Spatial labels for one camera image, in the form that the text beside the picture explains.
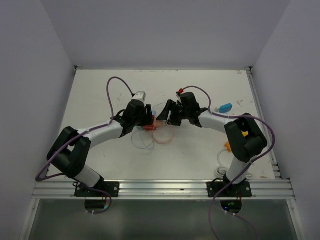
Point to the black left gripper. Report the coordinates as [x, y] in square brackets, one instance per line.
[148, 117]

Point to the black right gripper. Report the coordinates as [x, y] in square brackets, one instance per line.
[171, 105]

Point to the red cube power socket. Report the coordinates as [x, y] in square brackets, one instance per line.
[152, 126]

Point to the salmon pink charger plug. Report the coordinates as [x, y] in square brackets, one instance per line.
[158, 123]

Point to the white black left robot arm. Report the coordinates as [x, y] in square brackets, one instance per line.
[70, 151]

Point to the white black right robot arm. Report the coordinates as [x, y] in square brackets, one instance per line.
[245, 138]

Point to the blue flat plug adapter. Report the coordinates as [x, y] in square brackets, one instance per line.
[225, 108]

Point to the orange plug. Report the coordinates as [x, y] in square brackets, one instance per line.
[228, 147]

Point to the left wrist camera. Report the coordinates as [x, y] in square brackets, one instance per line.
[140, 96]

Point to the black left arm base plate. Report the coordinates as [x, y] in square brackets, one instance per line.
[110, 187]

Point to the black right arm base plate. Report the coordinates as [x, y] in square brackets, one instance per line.
[233, 191]

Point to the aluminium frame rail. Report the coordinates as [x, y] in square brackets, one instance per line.
[170, 190]

